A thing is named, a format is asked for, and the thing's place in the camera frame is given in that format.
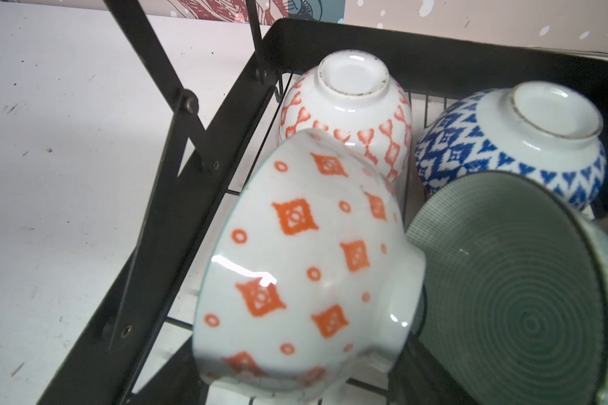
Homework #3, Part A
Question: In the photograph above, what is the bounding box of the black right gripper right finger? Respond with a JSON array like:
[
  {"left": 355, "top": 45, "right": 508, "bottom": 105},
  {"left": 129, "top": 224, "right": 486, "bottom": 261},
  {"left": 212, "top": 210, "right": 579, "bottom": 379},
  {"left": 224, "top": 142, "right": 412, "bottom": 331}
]
[{"left": 388, "top": 344, "right": 478, "bottom": 404}]

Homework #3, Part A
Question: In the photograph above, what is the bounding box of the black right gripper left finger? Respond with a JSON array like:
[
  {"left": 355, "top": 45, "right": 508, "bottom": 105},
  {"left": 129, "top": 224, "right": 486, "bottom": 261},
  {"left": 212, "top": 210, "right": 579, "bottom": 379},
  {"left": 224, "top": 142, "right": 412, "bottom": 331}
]
[{"left": 128, "top": 339, "right": 208, "bottom": 405}]

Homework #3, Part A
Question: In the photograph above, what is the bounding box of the orange diamond white bowl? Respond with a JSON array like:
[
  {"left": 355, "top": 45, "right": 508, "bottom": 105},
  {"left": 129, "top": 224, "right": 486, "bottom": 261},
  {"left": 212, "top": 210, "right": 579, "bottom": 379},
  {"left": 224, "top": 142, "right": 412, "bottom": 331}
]
[{"left": 192, "top": 128, "right": 426, "bottom": 404}]

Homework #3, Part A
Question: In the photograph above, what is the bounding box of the blue geometric patterned bowl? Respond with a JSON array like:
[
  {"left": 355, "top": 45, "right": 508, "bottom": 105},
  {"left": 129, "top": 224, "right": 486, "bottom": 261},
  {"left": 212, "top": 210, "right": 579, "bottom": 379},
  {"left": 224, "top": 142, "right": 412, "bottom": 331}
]
[{"left": 277, "top": 50, "right": 412, "bottom": 182}]

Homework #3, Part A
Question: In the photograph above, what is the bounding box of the black two-tier dish rack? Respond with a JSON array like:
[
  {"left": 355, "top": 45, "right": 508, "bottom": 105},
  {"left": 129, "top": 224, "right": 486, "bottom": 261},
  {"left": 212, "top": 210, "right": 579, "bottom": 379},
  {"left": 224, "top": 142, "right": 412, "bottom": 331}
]
[{"left": 40, "top": 1, "right": 608, "bottom": 404}]

